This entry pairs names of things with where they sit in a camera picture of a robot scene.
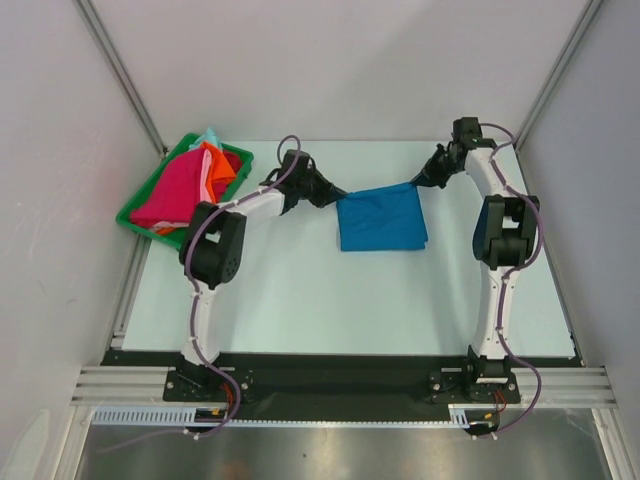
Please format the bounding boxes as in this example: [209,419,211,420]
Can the aluminium frame rail front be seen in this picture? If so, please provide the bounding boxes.
[72,366,618,409]

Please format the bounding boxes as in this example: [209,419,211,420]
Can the right rear aluminium post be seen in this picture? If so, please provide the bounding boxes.
[515,0,607,151]

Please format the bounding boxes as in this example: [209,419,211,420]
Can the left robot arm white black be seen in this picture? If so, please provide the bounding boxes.
[176,150,346,400]

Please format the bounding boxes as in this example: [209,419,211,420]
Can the aluminium post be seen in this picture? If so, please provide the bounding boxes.
[73,0,167,158]
[515,0,607,151]

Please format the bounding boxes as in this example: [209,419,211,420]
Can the light teal t shirt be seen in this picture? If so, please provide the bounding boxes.
[189,127,222,150]

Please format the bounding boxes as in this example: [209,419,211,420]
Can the light pink t shirt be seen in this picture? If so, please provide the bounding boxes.
[199,148,215,203]

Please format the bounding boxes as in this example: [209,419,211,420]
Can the left rear aluminium post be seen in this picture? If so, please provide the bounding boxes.
[73,0,167,158]

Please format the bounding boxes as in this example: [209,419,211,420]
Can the green plastic tray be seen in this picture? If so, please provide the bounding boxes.
[116,133,254,250]

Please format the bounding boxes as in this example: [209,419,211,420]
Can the magenta t shirt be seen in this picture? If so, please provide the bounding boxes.
[129,148,245,230]

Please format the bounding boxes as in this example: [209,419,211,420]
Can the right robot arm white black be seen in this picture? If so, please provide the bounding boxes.
[411,142,542,404]

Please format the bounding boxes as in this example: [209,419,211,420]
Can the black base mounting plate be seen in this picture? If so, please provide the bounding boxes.
[101,349,581,420]

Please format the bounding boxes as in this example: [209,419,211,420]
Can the blue t shirt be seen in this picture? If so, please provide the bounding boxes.
[336,183,429,252]

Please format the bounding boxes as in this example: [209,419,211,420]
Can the white slotted cable duct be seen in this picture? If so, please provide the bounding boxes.
[91,405,498,429]

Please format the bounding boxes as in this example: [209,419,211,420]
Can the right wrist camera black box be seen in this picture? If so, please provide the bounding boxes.
[452,117,483,148]

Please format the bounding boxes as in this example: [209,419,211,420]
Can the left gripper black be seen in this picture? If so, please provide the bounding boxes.
[295,165,345,209]

